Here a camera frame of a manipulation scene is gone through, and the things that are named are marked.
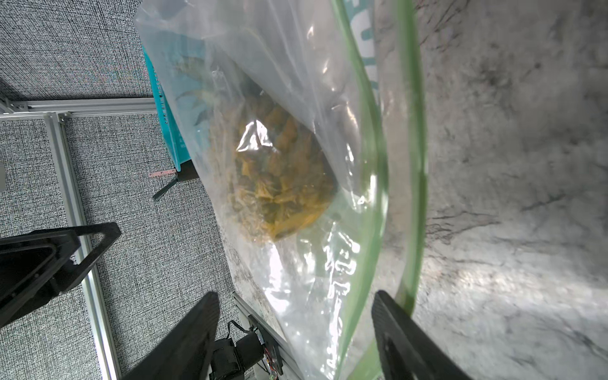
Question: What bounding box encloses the teal plastic basket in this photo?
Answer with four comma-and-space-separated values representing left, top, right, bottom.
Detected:
143, 51, 191, 172

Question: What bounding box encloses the aluminium front rail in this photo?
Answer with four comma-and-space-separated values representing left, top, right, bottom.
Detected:
233, 292, 304, 379

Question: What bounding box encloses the yellow pineapple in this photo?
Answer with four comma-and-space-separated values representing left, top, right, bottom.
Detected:
174, 55, 337, 242

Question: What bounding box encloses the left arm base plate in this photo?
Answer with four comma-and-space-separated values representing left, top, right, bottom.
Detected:
248, 314, 284, 378

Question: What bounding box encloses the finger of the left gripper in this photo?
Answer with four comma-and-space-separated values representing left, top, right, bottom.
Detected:
1, 223, 121, 327

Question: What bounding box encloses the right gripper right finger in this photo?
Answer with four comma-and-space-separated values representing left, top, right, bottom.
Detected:
371, 291, 470, 380

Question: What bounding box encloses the clear zip-top bag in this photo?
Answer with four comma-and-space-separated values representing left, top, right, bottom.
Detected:
135, 1, 428, 379

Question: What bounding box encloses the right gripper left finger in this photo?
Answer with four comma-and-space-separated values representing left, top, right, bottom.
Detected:
124, 291, 220, 379

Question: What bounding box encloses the dark green pen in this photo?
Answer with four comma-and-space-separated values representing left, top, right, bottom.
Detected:
152, 177, 179, 201

